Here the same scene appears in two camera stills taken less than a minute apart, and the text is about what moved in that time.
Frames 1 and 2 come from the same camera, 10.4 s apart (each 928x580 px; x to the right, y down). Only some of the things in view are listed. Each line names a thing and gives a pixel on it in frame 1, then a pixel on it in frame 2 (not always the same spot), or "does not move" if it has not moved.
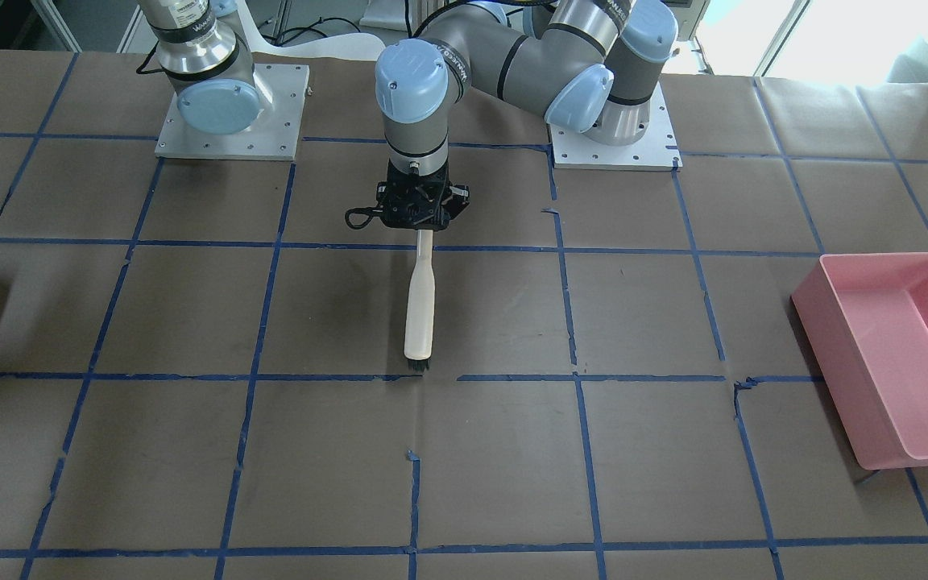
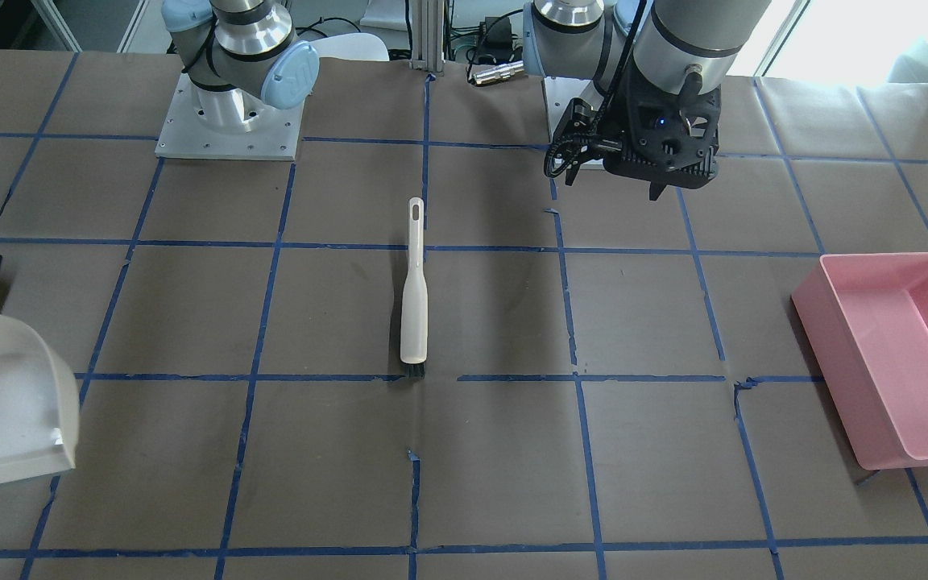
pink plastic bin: (896, 336) does not move
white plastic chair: (352, 46) does not move
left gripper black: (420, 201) -> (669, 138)
